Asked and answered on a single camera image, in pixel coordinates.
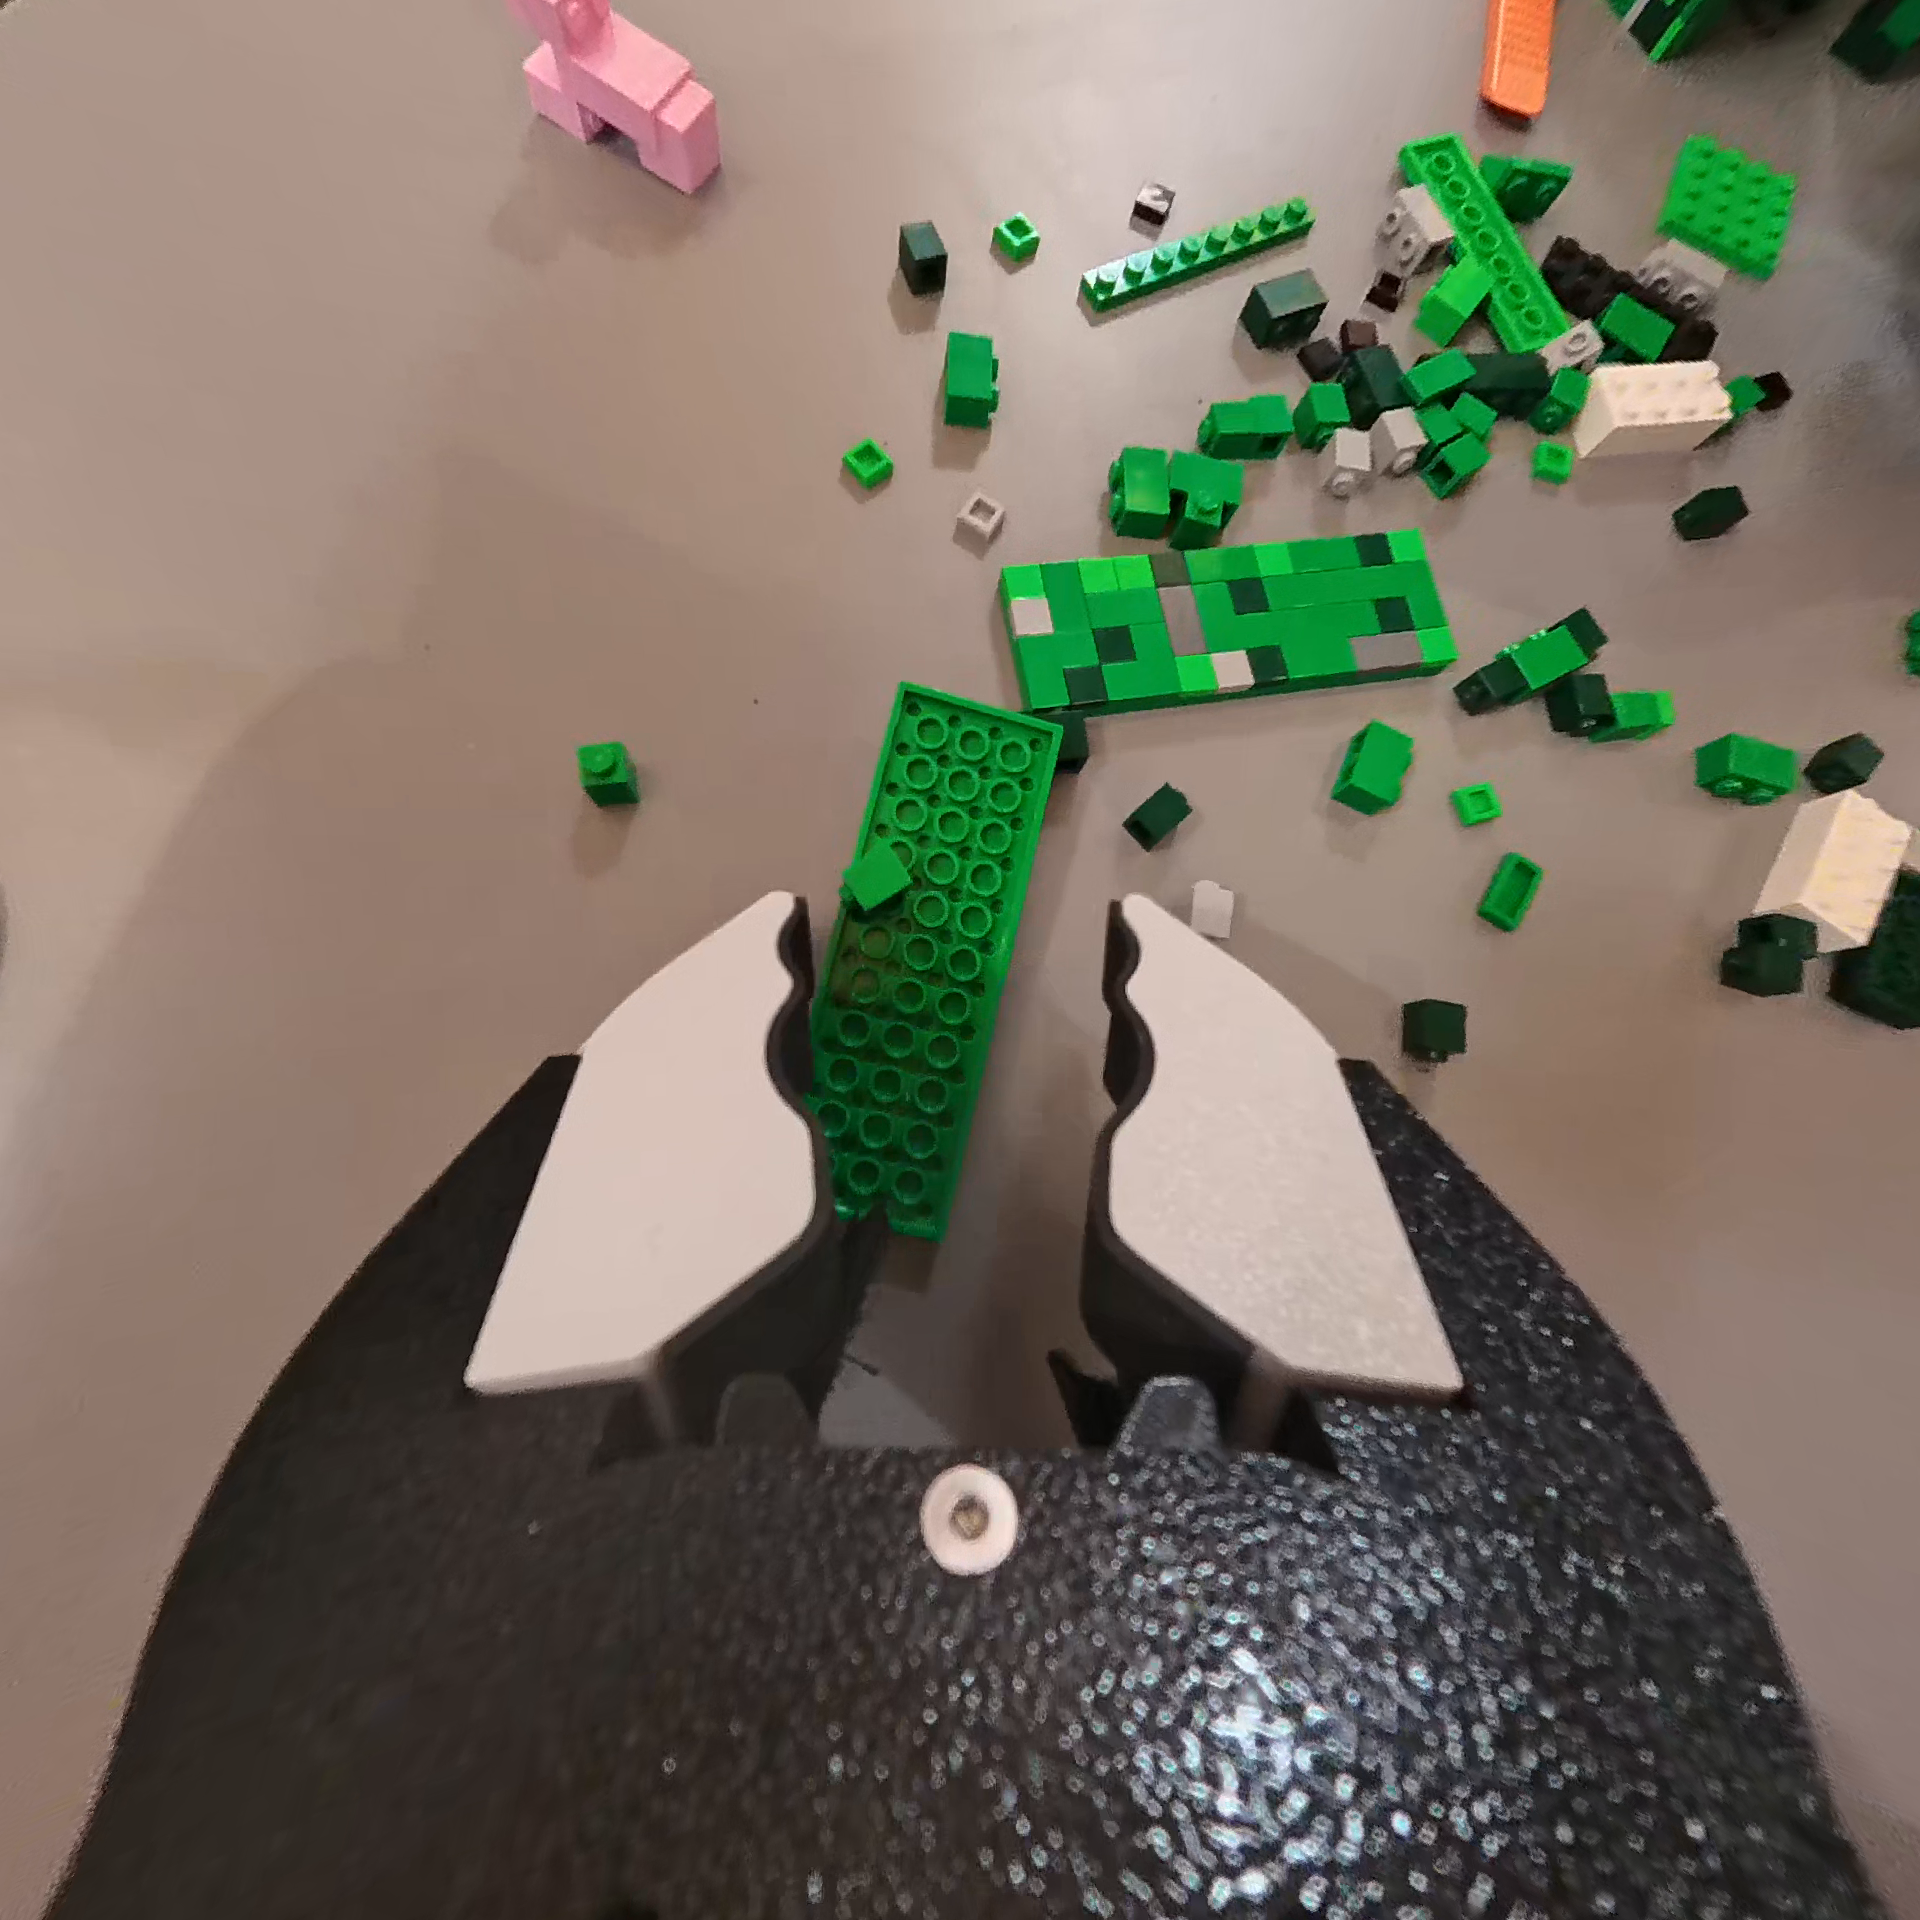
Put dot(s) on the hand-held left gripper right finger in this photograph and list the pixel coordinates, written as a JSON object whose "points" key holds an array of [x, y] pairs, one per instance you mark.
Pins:
{"points": [[1261, 1201]]}

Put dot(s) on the narrow long green plate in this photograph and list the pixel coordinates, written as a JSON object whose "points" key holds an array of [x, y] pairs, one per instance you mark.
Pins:
{"points": [[1201, 254]]}

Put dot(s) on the small green flat tile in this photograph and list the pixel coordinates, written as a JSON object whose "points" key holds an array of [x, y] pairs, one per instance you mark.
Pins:
{"points": [[874, 884]]}

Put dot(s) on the large green brick plate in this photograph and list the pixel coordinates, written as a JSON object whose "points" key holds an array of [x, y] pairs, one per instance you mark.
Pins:
{"points": [[945, 991]]}

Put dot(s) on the large white brick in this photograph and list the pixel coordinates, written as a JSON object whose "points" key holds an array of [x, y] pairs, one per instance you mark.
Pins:
{"points": [[1652, 407], [1835, 866]]}

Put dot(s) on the green mosaic brick wall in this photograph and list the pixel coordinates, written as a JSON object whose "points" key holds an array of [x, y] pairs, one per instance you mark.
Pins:
{"points": [[1245, 622]]}

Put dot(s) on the orange brick separator tool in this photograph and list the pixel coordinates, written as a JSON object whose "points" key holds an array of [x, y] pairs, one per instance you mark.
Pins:
{"points": [[1518, 53]]}

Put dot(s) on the pile of small toy bricks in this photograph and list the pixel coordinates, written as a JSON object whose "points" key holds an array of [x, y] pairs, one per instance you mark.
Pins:
{"points": [[1442, 405]]}

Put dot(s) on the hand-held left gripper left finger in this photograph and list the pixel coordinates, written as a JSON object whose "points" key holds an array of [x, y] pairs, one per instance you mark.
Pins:
{"points": [[661, 1172]]}

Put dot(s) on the square green plate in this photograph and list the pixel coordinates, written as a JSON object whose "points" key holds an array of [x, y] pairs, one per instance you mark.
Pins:
{"points": [[1730, 206]]}

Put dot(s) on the single green stud brick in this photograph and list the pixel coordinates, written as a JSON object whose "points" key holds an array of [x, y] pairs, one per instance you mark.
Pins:
{"points": [[609, 778]]}

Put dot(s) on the pink toy brick pig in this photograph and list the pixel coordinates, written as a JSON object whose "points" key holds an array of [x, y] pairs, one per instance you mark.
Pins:
{"points": [[615, 89]]}

